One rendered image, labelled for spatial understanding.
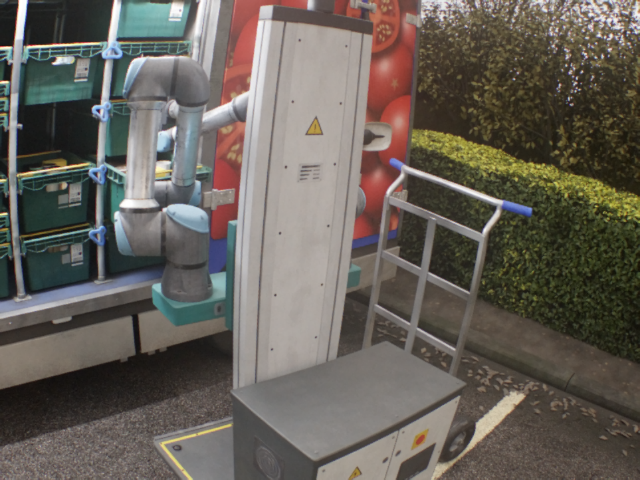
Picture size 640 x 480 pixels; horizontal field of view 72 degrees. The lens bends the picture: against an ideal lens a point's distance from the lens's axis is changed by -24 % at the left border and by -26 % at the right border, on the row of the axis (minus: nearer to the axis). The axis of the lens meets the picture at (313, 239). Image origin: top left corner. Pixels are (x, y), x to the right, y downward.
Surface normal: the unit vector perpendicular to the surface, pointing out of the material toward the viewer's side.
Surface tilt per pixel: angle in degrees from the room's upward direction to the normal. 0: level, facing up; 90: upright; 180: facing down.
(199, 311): 90
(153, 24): 91
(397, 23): 90
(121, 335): 90
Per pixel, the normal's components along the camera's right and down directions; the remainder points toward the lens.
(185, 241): 0.26, 0.33
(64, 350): 0.70, 0.29
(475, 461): 0.10, -0.95
